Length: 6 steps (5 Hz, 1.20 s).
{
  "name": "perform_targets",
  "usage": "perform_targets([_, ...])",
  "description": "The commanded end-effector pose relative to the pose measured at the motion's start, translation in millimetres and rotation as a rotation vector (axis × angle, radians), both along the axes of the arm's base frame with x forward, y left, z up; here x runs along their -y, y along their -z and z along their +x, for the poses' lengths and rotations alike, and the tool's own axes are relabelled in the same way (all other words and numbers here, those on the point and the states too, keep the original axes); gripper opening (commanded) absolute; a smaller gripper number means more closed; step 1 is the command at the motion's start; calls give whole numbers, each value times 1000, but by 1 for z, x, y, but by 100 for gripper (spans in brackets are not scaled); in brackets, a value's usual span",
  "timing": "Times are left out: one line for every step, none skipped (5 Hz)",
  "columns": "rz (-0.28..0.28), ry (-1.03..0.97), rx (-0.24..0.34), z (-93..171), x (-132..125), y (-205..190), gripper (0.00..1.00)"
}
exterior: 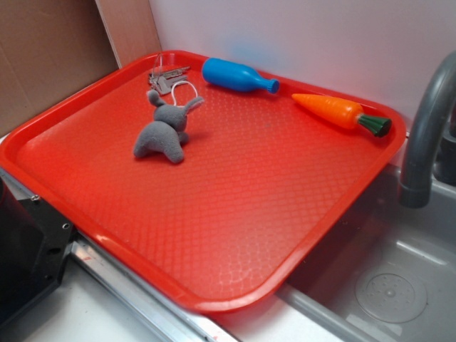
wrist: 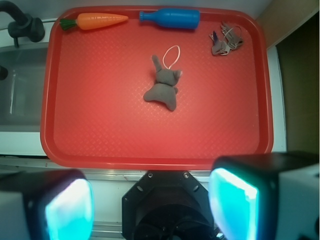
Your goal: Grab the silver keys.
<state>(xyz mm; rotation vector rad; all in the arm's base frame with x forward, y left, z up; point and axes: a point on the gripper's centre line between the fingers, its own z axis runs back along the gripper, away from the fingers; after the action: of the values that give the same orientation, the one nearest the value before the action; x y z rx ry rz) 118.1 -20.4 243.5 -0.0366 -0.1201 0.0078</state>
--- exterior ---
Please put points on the silver keys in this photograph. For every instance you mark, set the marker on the silver keys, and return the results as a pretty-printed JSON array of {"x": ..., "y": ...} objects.
[{"x": 163, "y": 76}]

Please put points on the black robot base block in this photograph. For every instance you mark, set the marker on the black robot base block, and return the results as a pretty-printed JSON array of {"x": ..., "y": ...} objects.
[{"x": 35, "y": 243}]

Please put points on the red plastic tray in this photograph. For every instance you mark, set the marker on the red plastic tray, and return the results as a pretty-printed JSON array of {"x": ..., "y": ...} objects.
[{"x": 261, "y": 183}]

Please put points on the grey plush bunny toy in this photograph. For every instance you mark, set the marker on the grey plush bunny toy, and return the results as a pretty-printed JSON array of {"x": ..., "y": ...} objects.
[{"x": 166, "y": 133}]

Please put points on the blue plastic toy bottle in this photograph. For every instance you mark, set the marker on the blue plastic toy bottle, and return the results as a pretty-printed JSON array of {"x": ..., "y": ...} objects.
[{"x": 236, "y": 76}]

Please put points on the orange plastic toy carrot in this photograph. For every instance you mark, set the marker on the orange plastic toy carrot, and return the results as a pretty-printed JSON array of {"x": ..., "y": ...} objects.
[{"x": 343, "y": 113}]

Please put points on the grey toy faucet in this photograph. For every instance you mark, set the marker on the grey toy faucet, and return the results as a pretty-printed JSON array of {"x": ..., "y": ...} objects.
[{"x": 430, "y": 151}]

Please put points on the grey plastic toy sink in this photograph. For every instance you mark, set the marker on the grey plastic toy sink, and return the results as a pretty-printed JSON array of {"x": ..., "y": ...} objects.
[{"x": 383, "y": 272}]

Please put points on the brown cardboard panel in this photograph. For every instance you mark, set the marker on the brown cardboard panel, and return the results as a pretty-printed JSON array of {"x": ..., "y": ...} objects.
[{"x": 52, "y": 49}]

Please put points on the silver metal rail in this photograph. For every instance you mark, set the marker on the silver metal rail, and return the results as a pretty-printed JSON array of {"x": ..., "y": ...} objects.
[{"x": 100, "y": 300}]

